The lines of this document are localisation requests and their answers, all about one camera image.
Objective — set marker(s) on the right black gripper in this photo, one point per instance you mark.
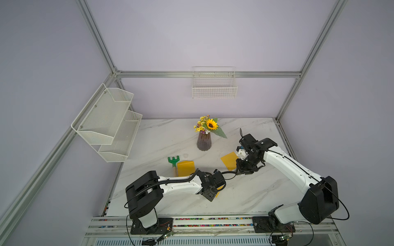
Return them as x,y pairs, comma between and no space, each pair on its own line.
242,169

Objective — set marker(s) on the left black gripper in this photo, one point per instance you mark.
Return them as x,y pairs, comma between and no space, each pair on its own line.
212,195

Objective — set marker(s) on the yellow envelope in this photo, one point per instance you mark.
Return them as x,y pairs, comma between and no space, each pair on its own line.
185,168
220,189
229,161

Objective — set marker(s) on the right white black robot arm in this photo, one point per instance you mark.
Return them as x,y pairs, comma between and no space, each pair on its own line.
320,194

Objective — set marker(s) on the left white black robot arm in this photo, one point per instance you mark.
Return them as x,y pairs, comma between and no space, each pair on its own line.
147,191

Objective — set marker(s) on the brown ribbed vase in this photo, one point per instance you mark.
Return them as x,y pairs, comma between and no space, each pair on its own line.
204,142

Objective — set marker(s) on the sunflower bouquet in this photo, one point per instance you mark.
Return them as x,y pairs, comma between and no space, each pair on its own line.
207,125

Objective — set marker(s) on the white two-tier mesh shelf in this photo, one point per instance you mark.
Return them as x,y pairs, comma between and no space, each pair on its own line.
108,124

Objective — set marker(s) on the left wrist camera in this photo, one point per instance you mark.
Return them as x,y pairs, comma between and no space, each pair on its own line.
219,180

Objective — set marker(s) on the green toy rake wooden handle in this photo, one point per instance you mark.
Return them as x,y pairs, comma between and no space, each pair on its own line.
173,160

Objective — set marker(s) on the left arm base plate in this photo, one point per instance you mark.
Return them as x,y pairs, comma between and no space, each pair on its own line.
162,226

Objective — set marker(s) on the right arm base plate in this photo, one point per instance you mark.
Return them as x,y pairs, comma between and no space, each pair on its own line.
266,224

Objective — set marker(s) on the white wire wall basket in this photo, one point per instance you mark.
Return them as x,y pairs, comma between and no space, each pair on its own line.
214,83

